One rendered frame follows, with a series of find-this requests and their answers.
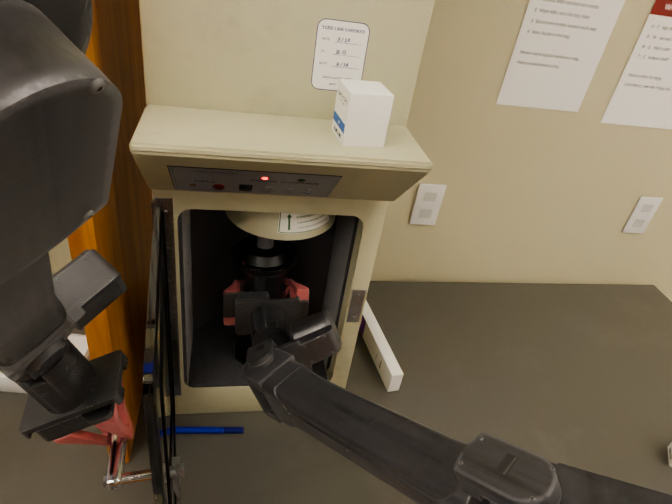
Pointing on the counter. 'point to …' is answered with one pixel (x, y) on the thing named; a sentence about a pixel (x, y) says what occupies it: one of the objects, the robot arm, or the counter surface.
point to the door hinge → (171, 285)
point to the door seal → (162, 356)
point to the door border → (155, 371)
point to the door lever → (121, 467)
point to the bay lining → (194, 266)
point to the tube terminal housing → (259, 87)
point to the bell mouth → (281, 224)
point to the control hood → (274, 150)
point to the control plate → (321, 185)
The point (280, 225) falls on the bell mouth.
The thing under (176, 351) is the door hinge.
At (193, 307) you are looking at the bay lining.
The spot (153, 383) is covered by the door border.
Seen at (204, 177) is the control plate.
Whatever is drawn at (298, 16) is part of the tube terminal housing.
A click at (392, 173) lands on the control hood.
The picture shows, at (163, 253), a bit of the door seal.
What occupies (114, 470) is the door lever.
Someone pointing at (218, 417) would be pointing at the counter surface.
